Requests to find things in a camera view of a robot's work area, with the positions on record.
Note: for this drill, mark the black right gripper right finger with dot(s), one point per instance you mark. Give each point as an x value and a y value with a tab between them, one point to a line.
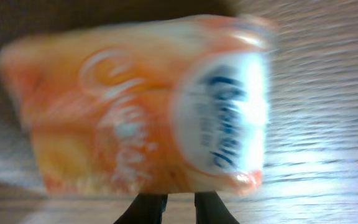
210	209

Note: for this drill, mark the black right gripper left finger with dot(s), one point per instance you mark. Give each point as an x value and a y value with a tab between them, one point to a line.
144	209

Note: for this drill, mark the orange tissue pack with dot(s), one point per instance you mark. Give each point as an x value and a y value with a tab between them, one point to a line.
152	107

